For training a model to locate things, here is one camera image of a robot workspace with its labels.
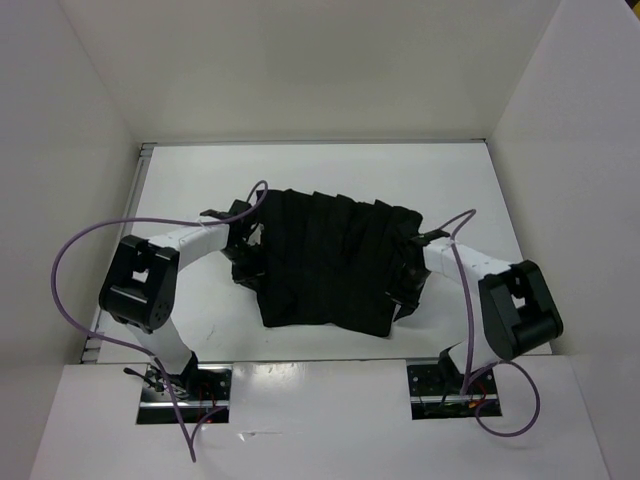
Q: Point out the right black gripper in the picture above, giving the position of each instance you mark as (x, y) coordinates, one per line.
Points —
(405, 310)

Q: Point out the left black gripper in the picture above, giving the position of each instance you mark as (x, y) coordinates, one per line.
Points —
(249, 277)

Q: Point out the black pleated skirt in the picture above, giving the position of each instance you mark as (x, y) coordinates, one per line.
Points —
(329, 260)

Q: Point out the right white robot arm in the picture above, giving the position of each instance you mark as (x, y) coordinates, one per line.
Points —
(510, 309)

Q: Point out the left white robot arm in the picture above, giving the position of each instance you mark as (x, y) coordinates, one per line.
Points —
(140, 286)

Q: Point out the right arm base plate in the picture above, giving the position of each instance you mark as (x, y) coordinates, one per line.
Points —
(432, 399)

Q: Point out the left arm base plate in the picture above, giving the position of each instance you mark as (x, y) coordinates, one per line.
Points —
(211, 396)

